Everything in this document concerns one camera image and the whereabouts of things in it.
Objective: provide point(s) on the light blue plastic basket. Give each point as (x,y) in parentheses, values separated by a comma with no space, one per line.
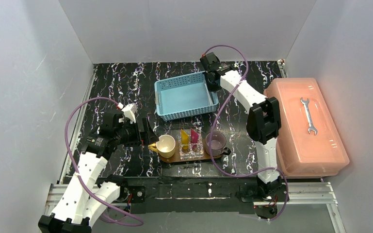
(183,96)

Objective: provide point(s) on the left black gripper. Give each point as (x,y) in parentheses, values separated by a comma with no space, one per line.
(144,131)

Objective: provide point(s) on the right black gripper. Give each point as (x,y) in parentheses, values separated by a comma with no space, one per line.
(212,76)

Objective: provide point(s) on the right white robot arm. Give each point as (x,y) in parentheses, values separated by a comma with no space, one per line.
(263,121)

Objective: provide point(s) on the silver open-end wrench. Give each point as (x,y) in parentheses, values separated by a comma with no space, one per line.
(311,127)

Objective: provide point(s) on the pink translucent storage box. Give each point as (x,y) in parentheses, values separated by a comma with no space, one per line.
(300,154)

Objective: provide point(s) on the white toothbrush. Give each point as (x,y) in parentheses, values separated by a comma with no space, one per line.
(209,95)

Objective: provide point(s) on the yellow toothpaste tube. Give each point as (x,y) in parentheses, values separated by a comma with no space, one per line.
(184,140)

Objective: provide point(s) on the purple mug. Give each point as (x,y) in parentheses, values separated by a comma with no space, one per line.
(218,144)

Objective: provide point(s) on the clear textured acrylic holder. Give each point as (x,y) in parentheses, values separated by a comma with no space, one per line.
(190,145)

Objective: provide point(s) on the pink toothpaste tube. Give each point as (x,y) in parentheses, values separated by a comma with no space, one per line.
(194,140)

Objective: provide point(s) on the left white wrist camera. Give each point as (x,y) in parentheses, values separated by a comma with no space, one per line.
(129,111)

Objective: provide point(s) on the oval wooden tray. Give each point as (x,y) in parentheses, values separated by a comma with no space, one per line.
(180,156)

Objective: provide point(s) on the yellow mug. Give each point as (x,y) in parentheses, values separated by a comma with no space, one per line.
(165,146)

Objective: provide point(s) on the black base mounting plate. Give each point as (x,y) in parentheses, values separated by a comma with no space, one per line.
(245,188)

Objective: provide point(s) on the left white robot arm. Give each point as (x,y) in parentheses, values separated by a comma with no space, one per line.
(79,207)

